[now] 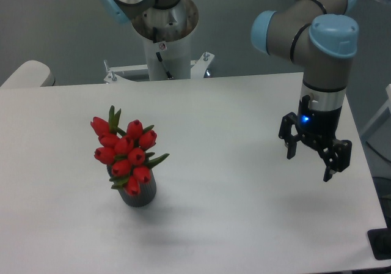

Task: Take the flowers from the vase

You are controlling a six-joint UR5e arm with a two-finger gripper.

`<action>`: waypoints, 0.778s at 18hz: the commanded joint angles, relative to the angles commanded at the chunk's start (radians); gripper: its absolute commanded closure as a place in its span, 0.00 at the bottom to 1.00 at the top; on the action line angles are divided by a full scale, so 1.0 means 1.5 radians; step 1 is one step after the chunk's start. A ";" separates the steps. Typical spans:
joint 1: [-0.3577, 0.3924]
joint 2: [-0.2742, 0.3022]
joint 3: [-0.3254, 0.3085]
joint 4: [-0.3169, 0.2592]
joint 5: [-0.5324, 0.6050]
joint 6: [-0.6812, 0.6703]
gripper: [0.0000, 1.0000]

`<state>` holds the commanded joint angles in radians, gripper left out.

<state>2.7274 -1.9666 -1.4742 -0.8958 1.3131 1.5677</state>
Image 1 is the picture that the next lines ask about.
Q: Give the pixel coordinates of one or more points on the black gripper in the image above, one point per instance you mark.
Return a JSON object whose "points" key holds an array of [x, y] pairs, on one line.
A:
{"points": [[316, 129]]}

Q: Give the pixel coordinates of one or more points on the red tulip bouquet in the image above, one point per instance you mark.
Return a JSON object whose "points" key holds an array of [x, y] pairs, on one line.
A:
{"points": [[125, 149]]}

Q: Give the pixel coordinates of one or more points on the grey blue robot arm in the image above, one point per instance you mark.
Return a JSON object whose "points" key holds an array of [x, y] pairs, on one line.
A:
{"points": [[318, 35]]}

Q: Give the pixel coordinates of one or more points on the dark grey ribbed vase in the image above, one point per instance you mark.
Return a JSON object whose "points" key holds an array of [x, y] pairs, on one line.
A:
{"points": [[137, 188]]}

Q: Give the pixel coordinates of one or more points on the black device at table edge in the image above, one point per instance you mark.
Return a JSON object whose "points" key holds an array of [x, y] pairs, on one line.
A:
{"points": [[380, 243]]}

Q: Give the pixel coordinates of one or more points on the white chair armrest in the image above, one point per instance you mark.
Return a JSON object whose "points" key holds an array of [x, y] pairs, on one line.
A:
{"points": [[29, 75]]}

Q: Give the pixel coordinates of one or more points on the white furniture frame right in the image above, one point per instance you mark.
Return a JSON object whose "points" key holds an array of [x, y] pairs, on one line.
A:
{"points": [[378, 119]]}

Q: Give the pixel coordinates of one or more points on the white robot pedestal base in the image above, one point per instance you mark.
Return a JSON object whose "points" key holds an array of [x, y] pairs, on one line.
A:
{"points": [[166, 37]]}

